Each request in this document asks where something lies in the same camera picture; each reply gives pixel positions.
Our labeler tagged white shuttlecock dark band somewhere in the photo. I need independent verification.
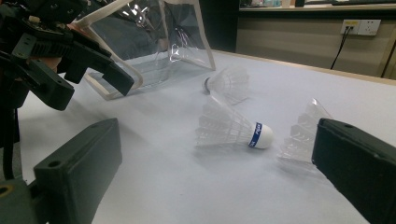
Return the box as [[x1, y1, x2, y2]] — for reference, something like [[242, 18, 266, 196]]
[[204, 66, 251, 105]]

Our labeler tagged small white bottle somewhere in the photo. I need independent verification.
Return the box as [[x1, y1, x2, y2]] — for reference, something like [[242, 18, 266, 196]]
[[195, 96, 275, 149]]

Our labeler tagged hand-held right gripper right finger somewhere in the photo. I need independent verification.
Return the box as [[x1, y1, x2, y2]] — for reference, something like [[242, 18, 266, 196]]
[[312, 118, 396, 224]]

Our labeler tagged clear plastic bag beige trim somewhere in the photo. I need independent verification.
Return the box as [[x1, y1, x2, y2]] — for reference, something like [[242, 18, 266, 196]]
[[71, 0, 217, 101]]

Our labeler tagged white wall socket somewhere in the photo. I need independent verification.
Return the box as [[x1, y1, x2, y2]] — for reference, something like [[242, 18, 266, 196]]
[[340, 19, 382, 36]]

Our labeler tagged black power cable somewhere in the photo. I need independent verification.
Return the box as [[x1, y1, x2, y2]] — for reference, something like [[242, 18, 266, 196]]
[[330, 27, 354, 70]]

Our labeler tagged white feather shuttlecock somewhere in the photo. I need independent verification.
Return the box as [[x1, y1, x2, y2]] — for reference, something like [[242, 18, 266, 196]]
[[278, 97, 332, 164]]

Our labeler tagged black curtain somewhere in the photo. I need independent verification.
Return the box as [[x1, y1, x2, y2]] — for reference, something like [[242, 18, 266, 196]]
[[199, 0, 240, 53]]

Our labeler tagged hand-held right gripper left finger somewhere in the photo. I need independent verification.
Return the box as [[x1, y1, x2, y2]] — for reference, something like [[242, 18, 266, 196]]
[[33, 118, 123, 224]]

